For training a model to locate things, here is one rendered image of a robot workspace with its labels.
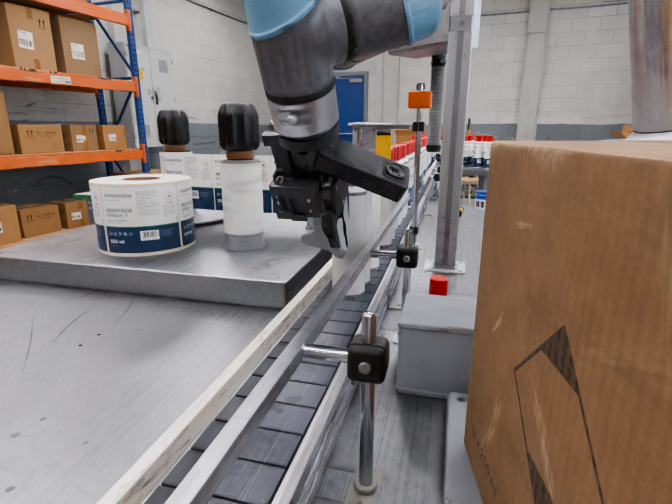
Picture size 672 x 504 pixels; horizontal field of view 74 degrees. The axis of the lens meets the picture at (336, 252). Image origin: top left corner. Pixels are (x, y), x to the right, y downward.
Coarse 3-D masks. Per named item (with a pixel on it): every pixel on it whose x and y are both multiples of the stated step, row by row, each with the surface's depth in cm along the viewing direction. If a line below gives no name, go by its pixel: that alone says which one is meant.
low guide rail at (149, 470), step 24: (312, 288) 62; (288, 312) 54; (264, 336) 47; (240, 360) 42; (216, 384) 38; (240, 384) 42; (192, 408) 35; (216, 408) 38; (168, 432) 32; (192, 432) 34; (144, 456) 30; (168, 456) 31; (120, 480) 28; (144, 480) 29
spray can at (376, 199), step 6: (372, 198) 77; (378, 198) 77; (372, 204) 77; (378, 204) 78; (372, 210) 77; (378, 210) 78; (372, 216) 78; (378, 216) 78; (372, 222) 78; (378, 222) 79; (372, 228) 78; (378, 228) 79; (372, 234) 78; (378, 246) 80; (372, 258) 80; (378, 258) 81; (372, 264) 80; (378, 264) 81; (372, 270) 80
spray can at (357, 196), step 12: (360, 192) 64; (360, 204) 64; (360, 216) 65; (360, 228) 65; (360, 240) 66; (348, 252) 65; (336, 264) 67; (348, 264) 66; (336, 276) 67; (360, 276) 67; (360, 288) 68
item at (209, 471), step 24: (360, 264) 57; (336, 288) 48; (312, 336) 38; (288, 360) 33; (264, 384) 30; (240, 408) 27; (264, 408) 29; (240, 432) 25; (216, 456) 23; (192, 480) 22; (216, 480) 23
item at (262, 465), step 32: (352, 320) 60; (256, 384) 45; (288, 384) 45; (320, 384) 45; (224, 416) 40; (288, 416) 40; (192, 448) 36; (256, 448) 36; (288, 448) 36; (224, 480) 33; (256, 480) 33
